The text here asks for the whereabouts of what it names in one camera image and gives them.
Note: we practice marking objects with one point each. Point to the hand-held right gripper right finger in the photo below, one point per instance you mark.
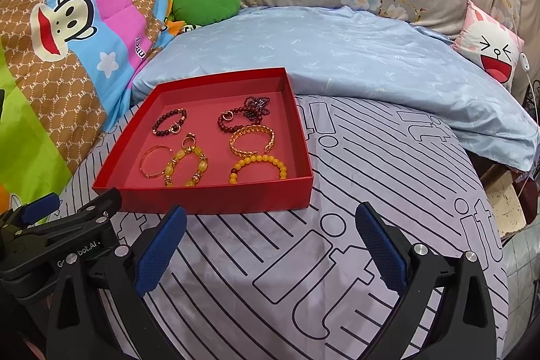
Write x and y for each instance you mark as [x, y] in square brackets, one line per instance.
[379, 246]

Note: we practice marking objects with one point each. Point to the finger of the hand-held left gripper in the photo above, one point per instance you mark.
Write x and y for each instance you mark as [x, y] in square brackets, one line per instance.
[112, 199]
[40, 205]

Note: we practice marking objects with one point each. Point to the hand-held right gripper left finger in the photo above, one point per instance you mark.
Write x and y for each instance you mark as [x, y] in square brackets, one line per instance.
[162, 250]

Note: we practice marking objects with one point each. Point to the thin gold bangle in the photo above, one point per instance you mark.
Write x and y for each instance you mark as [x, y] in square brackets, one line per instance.
[143, 166]

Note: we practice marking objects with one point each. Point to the red cardboard box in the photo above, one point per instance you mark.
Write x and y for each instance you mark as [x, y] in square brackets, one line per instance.
[202, 199]

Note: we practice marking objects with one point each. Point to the brown wooden furniture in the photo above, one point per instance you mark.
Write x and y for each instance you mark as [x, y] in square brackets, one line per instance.
[506, 208]

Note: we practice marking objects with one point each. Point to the monkey print blanket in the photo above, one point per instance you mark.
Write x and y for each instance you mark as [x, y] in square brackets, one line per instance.
[84, 48]

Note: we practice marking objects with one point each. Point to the light blue quilt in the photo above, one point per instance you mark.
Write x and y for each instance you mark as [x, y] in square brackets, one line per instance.
[358, 56]

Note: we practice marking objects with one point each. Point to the green pillow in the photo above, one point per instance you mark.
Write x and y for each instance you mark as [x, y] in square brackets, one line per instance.
[206, 1]

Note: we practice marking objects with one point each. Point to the pink rabbit cushion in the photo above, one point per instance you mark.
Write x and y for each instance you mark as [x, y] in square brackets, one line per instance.
[493, 52]

